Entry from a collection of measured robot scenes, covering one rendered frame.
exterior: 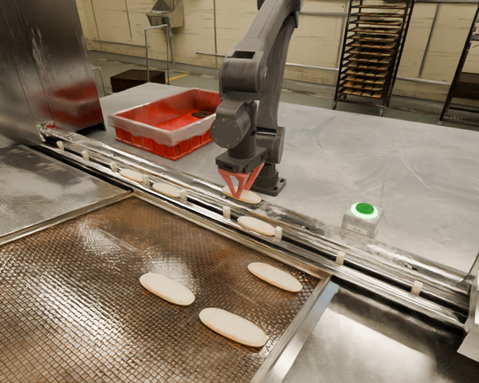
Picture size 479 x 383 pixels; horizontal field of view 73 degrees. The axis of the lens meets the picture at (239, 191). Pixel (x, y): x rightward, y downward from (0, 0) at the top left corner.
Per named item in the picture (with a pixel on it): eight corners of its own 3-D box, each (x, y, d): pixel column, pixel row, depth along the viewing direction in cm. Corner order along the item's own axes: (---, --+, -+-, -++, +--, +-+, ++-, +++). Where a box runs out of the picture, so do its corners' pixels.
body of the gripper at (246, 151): (267, 156, 70) (268, 123, 66) (240, 175, 63) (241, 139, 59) (242, 149, 73) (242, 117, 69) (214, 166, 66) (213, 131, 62)
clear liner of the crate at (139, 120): (254, 120, 140) (255, 98, 135) (174, 163, 106) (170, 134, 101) (195, 106, 156) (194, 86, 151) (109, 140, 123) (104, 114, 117)
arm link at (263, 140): (276, 163, 94) (258, 159, 95) (278, 129, 88) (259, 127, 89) (269, 178, 86) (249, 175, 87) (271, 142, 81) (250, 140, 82)
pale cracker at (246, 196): (264, 198, 72) (264, 194, 71) (255, 206, 69) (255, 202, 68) (227, 185, 76) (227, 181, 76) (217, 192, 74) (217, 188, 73)
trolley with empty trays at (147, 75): (176, 99, 449) (169, 23, 399) (155, 112, 401) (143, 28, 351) (134, 95, 465) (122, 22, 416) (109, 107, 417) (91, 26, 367)
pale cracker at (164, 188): (185, 193, 87) (185, 189, 86) (176, 199, 84) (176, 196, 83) (159, 182, 91) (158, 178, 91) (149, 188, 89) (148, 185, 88)
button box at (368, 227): (376, 245, 78) (387, 208, 73) (367, 265, 73) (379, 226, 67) (343, 233, 82) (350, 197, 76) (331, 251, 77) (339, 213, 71)
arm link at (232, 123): (270, 64, 58) (224, 62, 60) (254, 79, 49) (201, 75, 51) (267, 128, 65) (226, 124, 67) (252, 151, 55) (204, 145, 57)
